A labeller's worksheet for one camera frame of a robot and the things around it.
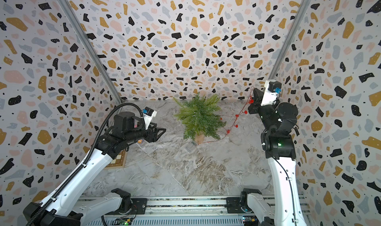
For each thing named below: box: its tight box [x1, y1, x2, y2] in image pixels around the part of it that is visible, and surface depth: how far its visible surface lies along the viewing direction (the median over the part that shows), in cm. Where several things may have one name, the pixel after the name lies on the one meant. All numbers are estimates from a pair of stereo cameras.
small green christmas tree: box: [173, 93, 227, 145], surface depth 77 cm
